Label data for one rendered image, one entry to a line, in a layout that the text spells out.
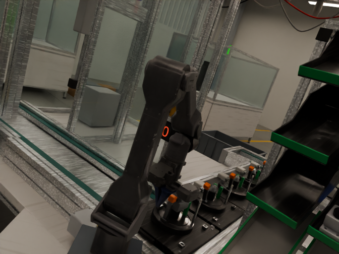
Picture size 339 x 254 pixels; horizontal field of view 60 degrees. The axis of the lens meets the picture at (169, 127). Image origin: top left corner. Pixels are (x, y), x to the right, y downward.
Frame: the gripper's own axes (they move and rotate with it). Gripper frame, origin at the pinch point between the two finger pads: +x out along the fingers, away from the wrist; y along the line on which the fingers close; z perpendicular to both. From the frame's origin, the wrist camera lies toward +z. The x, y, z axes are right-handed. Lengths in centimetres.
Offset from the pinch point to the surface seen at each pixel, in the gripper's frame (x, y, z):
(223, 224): 12.2, 11.0, -29.9
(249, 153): 14, -25, -158
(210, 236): 12.3, 11.7, -17.7
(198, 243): 12.4, 11.2, -10.5
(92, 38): -33, -75, -26
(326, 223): -13.7, 37.6, -4.4
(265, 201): -10.6, 24.3, -6.7
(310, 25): -308, -257, -1116
